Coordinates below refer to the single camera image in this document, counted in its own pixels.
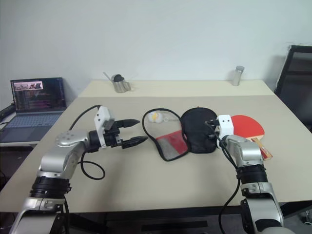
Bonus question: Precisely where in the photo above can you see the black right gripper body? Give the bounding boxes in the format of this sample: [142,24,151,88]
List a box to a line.
[210,118,221,141]

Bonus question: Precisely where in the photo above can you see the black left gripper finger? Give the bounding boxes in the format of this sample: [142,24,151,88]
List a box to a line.
[115,118,140,129]
[120,136,149,150]

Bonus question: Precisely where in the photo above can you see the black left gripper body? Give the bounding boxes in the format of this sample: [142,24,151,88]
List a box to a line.
[104,120,124,148]

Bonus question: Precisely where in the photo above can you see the black zip paddle case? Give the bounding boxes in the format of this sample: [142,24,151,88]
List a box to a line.
[141,105,219,162]

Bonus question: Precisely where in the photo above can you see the red table tennis paddle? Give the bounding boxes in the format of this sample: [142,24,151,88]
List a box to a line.
[230,114,274,161]

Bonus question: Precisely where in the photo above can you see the steel cylinder canister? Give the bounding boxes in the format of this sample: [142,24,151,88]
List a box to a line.
[231,65,246,86]

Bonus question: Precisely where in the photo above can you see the open grey laptop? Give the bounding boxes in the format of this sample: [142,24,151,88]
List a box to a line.
[0,77,68,144]

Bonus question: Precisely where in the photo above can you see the black office chair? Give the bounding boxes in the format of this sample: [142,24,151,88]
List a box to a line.
[273,44,312,134]

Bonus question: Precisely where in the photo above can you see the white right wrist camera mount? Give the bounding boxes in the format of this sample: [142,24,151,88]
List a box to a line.
[216,114,236,138]

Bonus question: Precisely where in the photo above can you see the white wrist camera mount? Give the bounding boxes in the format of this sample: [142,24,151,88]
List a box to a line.
[93,105,116,135]
[216,114,236,138]

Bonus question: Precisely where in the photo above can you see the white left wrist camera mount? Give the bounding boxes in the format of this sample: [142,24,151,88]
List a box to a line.
[93,105,116,135]

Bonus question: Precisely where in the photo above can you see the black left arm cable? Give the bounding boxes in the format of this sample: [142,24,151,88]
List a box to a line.
[62,104,106,234]

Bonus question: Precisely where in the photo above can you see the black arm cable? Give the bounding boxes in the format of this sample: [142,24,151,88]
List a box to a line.
[213,130,243,234]
[62,104,106,234]

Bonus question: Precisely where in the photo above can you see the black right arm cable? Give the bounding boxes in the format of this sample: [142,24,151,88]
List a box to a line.
[213,130,243,234]

